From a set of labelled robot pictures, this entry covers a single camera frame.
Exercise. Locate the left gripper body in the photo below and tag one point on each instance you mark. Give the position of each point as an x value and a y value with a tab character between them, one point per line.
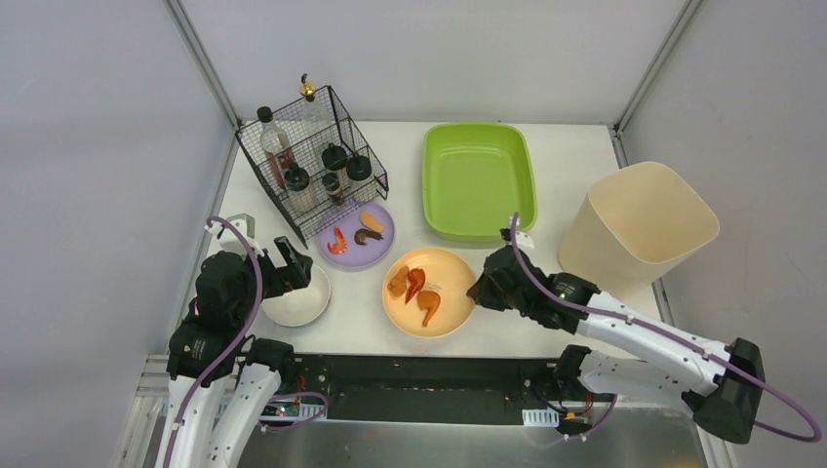
284	263

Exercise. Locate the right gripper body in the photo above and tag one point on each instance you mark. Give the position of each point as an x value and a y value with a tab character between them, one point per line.
493	284

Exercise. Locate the purple plate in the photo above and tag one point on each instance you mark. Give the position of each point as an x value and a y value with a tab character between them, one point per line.
357	257

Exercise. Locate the orange plate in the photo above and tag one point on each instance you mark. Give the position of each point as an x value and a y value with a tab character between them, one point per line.
448	275

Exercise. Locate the black-lid spice jar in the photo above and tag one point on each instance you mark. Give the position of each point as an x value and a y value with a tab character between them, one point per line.
301	190

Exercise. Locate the black pepper grinder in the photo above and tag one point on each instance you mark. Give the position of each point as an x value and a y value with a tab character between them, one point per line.
333	188

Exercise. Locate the black-lid glass jar front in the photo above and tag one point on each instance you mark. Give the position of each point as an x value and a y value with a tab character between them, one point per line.
334	159

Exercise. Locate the black-lid glass jar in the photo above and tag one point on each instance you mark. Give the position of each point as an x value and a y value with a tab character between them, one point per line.
334	159
360	173

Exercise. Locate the dark sauce bottle red label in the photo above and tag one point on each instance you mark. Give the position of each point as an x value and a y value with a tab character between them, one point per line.
276	145

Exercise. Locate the gold-top glass oil bottle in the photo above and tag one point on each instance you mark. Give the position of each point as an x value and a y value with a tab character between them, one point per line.
318	120

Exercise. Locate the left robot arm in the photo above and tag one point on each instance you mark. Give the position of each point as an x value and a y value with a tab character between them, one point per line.
219	379

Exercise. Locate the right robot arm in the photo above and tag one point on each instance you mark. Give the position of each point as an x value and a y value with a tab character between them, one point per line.
716	383

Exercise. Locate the white floral bowl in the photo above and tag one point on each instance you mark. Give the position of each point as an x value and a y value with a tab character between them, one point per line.
303	306

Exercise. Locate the toy shrimp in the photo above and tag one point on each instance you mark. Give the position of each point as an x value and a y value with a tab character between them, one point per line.
339	246

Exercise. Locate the orange toy drumstick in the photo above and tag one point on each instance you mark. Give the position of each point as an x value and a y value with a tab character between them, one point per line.
428	302

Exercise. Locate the orange toy bread piece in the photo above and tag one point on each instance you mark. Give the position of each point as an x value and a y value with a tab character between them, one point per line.
370	222

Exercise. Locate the red toy chicken wing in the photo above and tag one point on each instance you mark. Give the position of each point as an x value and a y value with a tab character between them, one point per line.
416	279

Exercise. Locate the fried toy nugget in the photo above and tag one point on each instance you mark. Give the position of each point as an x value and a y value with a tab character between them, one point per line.
398	283

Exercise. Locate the green plastic tub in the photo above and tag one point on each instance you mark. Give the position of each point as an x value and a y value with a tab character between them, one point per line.
474	177

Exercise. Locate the beige waste bin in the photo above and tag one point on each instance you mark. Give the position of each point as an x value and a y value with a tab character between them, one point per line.
634	226

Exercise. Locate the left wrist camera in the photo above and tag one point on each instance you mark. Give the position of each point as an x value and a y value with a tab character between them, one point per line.
234	240

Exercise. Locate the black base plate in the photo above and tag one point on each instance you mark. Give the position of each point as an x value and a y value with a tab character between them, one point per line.
477	391

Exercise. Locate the black wire rack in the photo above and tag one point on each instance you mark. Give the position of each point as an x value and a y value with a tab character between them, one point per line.
350	137

